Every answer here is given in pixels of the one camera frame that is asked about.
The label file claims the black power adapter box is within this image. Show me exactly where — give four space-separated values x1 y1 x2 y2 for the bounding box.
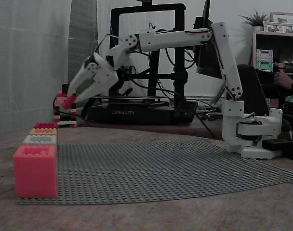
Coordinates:
261 138 293 153

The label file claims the white storage crate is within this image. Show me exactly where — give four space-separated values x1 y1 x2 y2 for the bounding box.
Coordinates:
256 49 275 61

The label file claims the person's hand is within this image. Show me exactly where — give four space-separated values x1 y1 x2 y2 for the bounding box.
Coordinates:
273 71 293 90

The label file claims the grey white brick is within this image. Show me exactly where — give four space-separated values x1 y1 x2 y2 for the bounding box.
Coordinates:
22 134 58 146

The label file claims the small red brick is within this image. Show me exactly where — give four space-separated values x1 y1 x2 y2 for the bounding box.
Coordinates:
62 94 77 110

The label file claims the small white photo frame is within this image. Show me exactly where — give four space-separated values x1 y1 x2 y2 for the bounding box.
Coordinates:
263 21 283 33
281 23 293 35

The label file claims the orange brick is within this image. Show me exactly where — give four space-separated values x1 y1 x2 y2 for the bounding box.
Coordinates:
29 128 58 136

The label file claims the black Creality 3D printer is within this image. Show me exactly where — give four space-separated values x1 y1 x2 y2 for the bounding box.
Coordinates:
87 2 199 126

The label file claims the dark red brick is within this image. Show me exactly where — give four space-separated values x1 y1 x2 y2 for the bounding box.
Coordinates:
34 122 59 129

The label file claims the multicolour brick tower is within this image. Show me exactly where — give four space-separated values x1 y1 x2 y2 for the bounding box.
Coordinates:
53 83 78 128

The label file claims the wooden shelf unit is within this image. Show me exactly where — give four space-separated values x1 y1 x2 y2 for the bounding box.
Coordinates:
251 30 293 110

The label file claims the green potted plant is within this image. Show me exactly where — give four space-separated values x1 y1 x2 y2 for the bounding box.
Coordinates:
238 9 270 32

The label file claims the large pink brick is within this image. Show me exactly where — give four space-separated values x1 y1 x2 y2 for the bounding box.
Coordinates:
13 144 58 200

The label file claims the white sheer curtain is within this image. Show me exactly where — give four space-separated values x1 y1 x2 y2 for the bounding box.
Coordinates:
0 0 73 136

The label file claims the grey studded baseplate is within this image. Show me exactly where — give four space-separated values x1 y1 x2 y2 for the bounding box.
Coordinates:
15 138 293 205

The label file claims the black printer cable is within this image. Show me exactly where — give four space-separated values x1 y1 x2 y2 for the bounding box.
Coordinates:
180 96 217 140

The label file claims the black chair back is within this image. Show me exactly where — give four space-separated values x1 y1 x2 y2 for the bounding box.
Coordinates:
236 64 282 115

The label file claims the large white photo frame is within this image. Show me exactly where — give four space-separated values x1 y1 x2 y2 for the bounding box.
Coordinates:
269 12 293 25

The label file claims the black computer monitor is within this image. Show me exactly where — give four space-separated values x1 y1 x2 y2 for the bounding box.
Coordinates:
194 0 228 80

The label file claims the green storage crate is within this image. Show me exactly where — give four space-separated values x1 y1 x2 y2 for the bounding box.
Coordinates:
256 60 275 72

